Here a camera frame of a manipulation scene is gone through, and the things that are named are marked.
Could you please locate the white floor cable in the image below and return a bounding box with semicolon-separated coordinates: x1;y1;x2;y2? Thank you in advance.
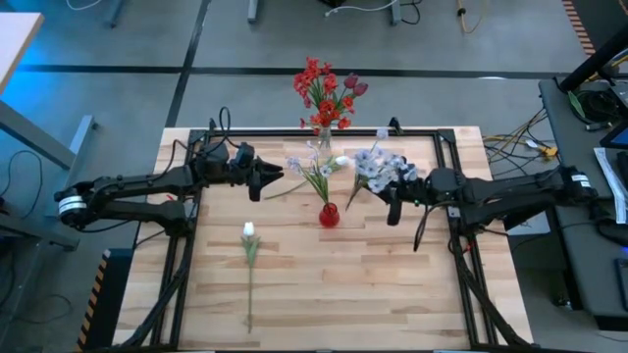
323;0;399;19

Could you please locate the white paper sheet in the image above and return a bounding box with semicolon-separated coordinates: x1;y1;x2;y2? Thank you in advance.
593;146;628;226

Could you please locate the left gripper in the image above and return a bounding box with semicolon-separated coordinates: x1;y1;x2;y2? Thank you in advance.
194;140;285;202

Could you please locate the hazard striped black plate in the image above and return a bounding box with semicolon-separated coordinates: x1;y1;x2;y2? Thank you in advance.
76;247;134;353

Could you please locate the red artificial flower bunch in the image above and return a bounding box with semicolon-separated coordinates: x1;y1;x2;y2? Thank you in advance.
292;56;355;136

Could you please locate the white artificial tulip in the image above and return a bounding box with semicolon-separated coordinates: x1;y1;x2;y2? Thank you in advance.
263;154;351;201
239;221;262;336

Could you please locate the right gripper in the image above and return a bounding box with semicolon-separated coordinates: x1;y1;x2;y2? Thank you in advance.
380;167;466;227

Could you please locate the black diagonal beam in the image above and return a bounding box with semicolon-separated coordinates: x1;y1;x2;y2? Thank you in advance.
558;22;628;94

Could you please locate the black coiled cable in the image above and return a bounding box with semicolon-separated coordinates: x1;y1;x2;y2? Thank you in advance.
568;87;617;132

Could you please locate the grey side desk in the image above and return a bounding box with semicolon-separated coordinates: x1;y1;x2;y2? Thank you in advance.
538;76;628;332

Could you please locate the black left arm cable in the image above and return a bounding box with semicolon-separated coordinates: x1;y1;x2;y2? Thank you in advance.
217;106;233;146

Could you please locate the dark red artificial tulip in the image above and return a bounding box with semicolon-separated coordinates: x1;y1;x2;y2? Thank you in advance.
327;73;369;129

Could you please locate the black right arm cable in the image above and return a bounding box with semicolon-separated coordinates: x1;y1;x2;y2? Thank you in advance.
413;199;445;253

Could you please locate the hazard striped black mat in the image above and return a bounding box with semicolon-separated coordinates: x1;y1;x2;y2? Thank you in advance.
561;0;628;58

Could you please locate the large pale lilac flower bunch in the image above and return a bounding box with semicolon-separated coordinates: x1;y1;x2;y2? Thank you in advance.
344;126;419;212

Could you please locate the grey metal desk frame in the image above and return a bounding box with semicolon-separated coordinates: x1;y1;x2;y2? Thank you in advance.
0;100;99;252

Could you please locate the red glass vase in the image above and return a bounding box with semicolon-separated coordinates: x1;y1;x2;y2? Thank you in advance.
318;202;341;229

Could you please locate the yellow floor cable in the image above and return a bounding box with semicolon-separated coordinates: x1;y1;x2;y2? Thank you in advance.
454;0;488;35

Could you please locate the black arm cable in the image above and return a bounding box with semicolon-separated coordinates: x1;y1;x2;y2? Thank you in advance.
217;106;233;146
413;199;445;253

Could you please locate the clear glass vase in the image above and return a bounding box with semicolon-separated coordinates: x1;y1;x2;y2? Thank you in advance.
317;126;335;154

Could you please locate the small pale lilac flower bunch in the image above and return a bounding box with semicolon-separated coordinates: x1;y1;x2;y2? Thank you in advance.
286;140;340;207

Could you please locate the black aluminium table frame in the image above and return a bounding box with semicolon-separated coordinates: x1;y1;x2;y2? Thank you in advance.
113;117;534;353

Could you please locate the black tablet screen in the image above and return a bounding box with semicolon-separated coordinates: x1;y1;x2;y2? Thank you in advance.
599;122;628;151

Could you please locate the yellow cable bundle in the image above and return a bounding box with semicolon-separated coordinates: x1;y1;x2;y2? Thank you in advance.
483;108;560;163

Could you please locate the white table top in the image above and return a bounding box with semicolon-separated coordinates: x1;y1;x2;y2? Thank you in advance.
0;12;45;95

